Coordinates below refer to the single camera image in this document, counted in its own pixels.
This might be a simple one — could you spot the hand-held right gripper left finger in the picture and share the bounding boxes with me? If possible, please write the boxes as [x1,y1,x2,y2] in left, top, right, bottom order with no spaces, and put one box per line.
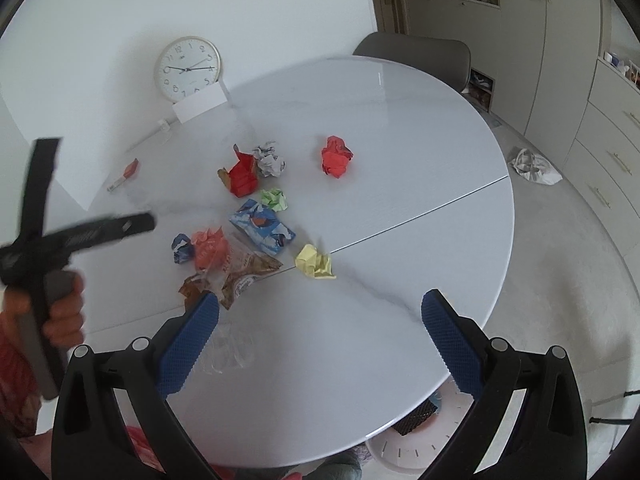
[51,291,221,480]

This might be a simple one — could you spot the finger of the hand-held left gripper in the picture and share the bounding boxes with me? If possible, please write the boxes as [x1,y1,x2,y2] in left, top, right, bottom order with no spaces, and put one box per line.
[114,212,157,241]

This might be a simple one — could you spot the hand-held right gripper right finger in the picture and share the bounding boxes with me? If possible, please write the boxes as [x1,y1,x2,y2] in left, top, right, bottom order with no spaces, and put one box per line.
[421,288,588,480]

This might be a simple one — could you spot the clear plastic wrapper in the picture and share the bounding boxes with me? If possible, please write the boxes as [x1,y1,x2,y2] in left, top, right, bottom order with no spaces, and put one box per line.
[202,327,258,376]

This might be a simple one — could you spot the small blue wrapper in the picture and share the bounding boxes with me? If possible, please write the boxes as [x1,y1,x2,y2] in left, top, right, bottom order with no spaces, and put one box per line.
[172,233,196,264]

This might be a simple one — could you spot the small dark brown wrapper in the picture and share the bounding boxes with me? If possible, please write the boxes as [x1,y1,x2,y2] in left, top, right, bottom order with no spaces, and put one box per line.
[178,274,213,308]

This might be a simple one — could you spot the pink paper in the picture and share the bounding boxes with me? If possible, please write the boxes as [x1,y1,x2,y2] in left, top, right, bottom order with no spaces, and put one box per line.
[191,226,231,272]

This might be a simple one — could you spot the brown snack wrapper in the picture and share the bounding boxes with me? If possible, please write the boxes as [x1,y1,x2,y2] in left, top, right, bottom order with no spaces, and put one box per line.
[220,237,283,311]

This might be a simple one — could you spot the red snack packet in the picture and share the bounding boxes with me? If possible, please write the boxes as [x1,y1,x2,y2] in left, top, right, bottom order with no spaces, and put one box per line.
[217,144,261,197]

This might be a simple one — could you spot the blue snack packet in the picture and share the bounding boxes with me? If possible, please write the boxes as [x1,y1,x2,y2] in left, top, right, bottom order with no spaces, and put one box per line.
[228,198,297,255]

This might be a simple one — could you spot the green paper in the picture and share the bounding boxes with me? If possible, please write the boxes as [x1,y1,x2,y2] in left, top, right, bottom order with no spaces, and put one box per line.
[260,188,289,212]

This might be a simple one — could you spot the grey white paper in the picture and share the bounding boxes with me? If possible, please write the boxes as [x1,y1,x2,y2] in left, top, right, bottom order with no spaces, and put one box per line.
[251,141,287,178]

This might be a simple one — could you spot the yellow paper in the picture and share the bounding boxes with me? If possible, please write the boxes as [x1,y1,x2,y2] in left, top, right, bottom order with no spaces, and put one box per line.
[295,244,337,280]

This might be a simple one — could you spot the red paper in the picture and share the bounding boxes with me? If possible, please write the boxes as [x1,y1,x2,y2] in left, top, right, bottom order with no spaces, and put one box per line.
[320,135,355,179]

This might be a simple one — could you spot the person's left hand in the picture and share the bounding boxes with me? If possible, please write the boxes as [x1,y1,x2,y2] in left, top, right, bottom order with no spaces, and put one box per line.
[0,273,86,349]

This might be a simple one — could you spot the dark ridged wrapper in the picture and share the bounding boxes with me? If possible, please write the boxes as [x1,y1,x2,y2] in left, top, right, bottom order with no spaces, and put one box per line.
[395,399,439,436]

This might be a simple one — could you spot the person's red clothing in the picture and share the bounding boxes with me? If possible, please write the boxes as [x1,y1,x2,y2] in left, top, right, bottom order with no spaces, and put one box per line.
[124,425,168,478]

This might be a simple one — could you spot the white folded card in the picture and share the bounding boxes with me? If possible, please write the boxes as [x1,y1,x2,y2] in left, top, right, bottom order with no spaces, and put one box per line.
[171,82,232,124]

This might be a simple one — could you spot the grey green cloth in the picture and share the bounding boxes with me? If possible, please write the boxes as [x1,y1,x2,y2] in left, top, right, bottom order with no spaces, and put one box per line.
[295,452,362,480]

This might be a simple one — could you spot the white bag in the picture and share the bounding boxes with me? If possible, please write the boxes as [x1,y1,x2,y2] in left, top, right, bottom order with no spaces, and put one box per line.
[507,147,563,187]

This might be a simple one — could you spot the beige drawer unit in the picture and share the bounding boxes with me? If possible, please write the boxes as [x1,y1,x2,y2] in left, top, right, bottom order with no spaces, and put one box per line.
[560,55,640,261]

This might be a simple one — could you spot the low shoe shelf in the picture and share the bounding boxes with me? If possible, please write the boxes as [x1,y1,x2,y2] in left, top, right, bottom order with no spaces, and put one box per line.
[461,66,497,113]

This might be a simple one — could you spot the grey chair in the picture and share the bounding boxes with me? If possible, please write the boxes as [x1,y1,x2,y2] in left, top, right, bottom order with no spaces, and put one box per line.
[351,31,472,95]

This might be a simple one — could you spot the tall beige cabinet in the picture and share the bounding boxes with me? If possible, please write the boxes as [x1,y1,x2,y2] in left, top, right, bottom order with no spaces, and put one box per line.
[402,0,603,137]

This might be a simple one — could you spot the white charging cable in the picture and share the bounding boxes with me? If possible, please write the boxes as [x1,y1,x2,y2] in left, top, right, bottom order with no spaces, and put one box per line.
[127,119,174,153]

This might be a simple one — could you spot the round white wall clock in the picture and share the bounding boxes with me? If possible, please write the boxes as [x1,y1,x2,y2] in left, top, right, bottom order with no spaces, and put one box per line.
[153,36,221,102]

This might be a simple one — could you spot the black wire rack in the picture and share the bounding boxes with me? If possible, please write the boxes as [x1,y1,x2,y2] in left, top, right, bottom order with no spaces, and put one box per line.
[589,399,640,427]

